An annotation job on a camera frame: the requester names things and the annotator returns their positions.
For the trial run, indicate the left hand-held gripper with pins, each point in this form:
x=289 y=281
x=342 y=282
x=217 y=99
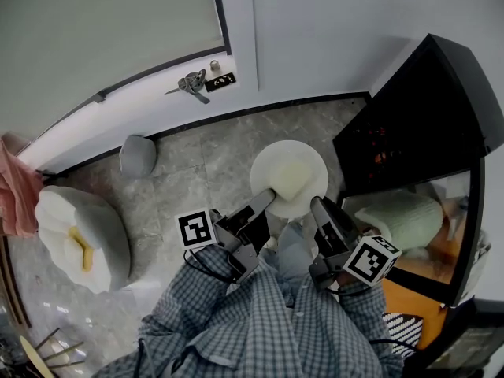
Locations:
x=240 y=234

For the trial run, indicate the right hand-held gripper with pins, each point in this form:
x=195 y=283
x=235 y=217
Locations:
x=338 y=230

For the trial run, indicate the white round plate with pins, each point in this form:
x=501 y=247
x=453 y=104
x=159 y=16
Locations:
x=291 y=148

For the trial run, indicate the black cabinet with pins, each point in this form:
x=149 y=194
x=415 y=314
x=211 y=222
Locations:
x=441 y=93

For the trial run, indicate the person's right forearm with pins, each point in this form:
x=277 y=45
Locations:
x=362 y=313

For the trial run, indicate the person's left forearm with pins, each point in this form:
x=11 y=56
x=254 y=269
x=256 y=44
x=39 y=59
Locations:
x=189 y=290

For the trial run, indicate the person's left shoe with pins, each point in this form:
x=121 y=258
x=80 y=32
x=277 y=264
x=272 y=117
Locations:
x=271 y=242

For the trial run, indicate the person's right leg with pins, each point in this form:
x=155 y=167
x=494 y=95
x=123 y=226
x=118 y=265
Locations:
x=295 y=250

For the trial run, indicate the person's leg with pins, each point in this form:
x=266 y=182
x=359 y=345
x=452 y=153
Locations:
x=295 y=250
x=267 y=258

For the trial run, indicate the person's left leg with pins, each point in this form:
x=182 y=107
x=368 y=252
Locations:
x=267 y=258

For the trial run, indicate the light green knitted pouf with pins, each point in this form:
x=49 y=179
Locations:
x=401 y=215

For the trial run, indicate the orange mat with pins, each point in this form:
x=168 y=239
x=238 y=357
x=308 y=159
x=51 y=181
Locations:
x=401 y=301

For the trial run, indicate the black plate with white marks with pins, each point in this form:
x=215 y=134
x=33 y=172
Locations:
x=220 y=81

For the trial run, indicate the small grey cushion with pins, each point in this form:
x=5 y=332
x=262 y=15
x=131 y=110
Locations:
x=138 y=156

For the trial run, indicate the person's checked shirt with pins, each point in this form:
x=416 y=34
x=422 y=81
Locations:
x=256 y=337

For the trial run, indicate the black white striped mat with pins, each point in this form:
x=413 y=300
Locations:
x=401 y=329

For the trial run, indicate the white patterned cloth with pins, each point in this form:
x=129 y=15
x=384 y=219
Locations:
x=482 y=250

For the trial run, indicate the yellow soft toy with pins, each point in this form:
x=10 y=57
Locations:
x=86 y=254

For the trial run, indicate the black flat device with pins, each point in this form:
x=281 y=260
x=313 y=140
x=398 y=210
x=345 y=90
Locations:
x=472 y=341

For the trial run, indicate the white cushion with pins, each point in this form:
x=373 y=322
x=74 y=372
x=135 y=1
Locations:
x=55 y=219

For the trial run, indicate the frosted glass window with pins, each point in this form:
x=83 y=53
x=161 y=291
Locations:
x=98 y=34

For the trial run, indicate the pink cloth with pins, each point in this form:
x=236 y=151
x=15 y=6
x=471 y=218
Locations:
x=15 y=195

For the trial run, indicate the yellow round table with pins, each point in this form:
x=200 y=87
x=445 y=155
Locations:
x=35 y=356

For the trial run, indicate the brown wooden frame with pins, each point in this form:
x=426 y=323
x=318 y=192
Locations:
x=12 y=282

